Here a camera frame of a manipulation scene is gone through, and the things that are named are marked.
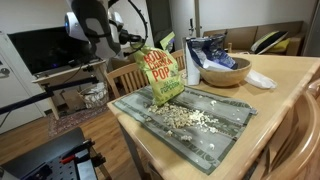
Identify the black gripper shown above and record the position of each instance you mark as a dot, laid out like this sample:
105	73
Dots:
128	36

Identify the green popcorn bag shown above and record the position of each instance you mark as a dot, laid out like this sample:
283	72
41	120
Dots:
163	76

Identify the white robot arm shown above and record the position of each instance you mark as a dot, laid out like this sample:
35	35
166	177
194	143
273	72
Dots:
93	23

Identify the white paper bag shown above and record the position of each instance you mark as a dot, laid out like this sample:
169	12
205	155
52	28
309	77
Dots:
191	70

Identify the blue snack bag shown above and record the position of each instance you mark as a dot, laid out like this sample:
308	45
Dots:
210	50

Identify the white popcorn pile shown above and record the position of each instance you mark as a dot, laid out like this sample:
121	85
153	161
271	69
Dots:
180	116

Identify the green striped cloth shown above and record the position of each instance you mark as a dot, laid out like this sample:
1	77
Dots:
200	150

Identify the brown armchair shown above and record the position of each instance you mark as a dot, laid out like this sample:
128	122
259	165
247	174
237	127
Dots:
121	63

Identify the slatted wooden chair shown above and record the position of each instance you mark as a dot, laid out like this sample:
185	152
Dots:
180	60
128	78

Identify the wicker basket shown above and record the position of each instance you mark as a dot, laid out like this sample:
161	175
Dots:
94	96

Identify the cardboard box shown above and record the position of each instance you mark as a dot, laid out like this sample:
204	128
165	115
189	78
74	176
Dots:
73	100

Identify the black flat television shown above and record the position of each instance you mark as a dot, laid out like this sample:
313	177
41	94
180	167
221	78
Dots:
40	50

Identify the white paper sheet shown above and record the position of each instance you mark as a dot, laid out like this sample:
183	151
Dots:
213	65

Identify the patterned rug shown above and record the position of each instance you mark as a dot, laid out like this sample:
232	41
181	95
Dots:
73	121

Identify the wooden bowl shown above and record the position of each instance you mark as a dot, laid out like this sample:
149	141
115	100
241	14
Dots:
223	76

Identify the black tripod bar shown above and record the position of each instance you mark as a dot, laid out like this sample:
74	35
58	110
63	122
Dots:
43	95

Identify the brown sofa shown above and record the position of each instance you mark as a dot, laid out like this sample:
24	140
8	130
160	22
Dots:
240	36

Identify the white door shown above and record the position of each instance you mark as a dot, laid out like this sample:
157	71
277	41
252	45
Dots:
16	100

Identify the red tool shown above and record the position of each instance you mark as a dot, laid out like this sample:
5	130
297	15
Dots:
67	159

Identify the striped pillow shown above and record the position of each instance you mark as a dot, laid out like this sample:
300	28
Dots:
268	40

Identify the black equipment cart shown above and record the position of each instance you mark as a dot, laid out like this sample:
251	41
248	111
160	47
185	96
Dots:
43	156

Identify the yellow pillow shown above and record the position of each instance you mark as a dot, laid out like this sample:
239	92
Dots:
282	46

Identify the curved wooden chair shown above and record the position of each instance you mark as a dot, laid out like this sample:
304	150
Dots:
300	140

